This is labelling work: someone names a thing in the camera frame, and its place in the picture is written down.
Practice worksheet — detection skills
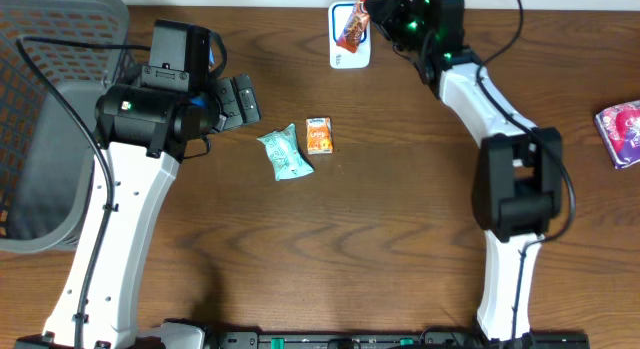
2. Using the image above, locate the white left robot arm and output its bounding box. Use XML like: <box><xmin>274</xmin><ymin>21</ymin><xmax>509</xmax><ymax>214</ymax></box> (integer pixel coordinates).
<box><xmin>16</xmin><ymin>20</ymin><xmax>261</xmax><ymax>348</ymax></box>

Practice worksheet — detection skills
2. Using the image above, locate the orange red snack bar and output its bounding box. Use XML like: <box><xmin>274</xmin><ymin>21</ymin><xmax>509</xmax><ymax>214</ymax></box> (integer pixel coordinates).
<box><xmin>336</xmin><ymin>0</ymin><xmax>370</xmax><ymax>53</ymax></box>

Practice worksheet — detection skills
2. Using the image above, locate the dark grey plastic basket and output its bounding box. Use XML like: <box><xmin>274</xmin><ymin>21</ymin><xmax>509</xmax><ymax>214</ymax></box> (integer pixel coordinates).
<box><xmin>1</xmin><ymin>0</ymin><xmax>134</xmax><ymax>253</ymax></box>

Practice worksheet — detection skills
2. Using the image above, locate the orange tissue packet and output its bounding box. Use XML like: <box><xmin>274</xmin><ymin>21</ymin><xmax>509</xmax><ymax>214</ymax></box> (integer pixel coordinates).
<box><xmin>306</xmin><ymin>117</ymin><xmax>334</xmax><ymax>155</ymax></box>

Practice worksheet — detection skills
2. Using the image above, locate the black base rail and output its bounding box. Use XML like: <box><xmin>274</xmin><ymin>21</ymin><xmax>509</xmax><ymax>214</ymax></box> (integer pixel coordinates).
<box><xmin>211</xmin><ymin>327</ymin><xmax>590</xmax><ymax>349</ymax></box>

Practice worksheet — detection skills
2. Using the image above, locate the mint green wipes packet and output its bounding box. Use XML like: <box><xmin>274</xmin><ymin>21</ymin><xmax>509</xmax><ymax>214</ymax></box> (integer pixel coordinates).
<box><xmin>258</xmin><ymin>123</ymin><xmax>314</xmax><ymax>181</ymax></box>

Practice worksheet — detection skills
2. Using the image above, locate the purple pink floral packet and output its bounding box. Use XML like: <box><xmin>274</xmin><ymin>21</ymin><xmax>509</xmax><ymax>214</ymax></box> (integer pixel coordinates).
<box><xmin>594</xmin><ymin>100</ymin><xmax>639</xmax><ymax>169</ymax></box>

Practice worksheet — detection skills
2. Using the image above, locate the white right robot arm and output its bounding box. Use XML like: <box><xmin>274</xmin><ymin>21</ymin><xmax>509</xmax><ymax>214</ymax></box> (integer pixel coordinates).
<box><xmin>364</xmin><ymin>0</ymin><xmax>563</xmax><ymax>348</ymax></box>

